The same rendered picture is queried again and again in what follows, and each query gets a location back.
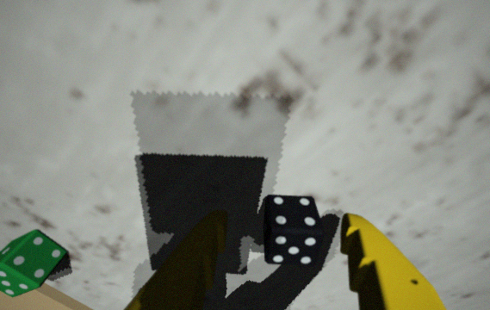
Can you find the black die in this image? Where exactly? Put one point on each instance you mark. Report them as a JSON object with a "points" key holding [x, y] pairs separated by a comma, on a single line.
{"points": [[293, 231]]}

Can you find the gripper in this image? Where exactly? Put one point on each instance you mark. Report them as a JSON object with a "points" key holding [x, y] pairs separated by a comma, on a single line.
{"points": [[381, 275]]}

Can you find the tan square mat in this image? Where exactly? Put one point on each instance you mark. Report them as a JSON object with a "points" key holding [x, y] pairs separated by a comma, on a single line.
{"points": [[43, 298]]}

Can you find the green die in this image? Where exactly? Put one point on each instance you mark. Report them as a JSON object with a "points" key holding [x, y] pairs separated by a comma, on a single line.
{"points": [[26, 262]]}

